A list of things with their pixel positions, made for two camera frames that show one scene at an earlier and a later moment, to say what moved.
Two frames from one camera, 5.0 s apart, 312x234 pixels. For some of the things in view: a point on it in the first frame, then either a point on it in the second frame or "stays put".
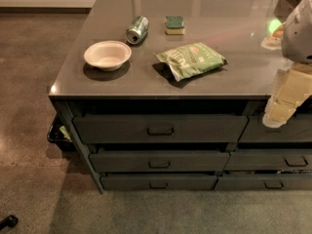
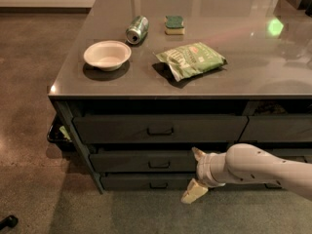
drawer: [158, 181] stays put
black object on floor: [10, 220] stays put
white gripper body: [298, 38] → [203, 168]
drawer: [198, 161] stays put
